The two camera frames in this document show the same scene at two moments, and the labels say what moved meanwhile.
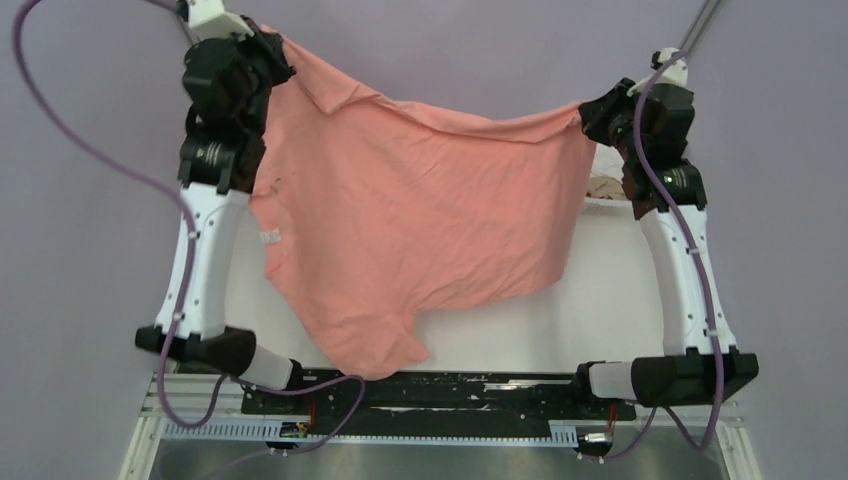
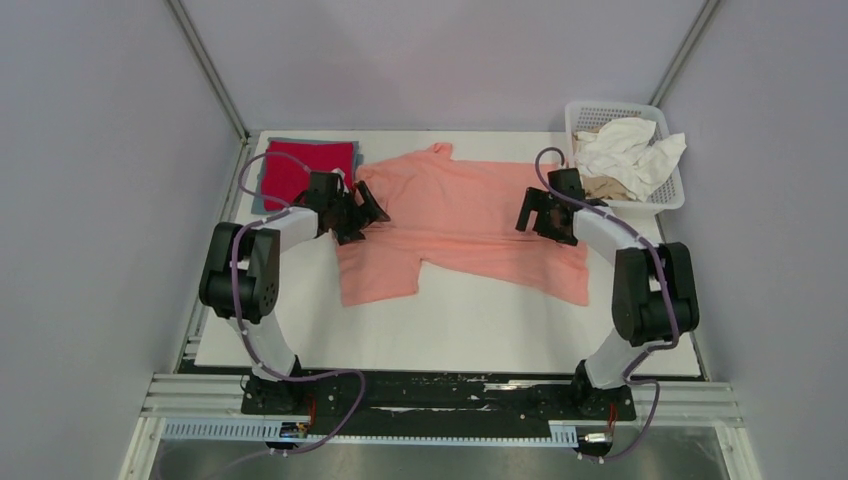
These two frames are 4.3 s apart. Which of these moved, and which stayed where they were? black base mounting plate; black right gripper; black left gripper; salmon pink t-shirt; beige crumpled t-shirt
Moved: black left gripper; black right gripper; salmon pink t-shirt
Stayed: black base mounting plate; beige crumpled t-shirt
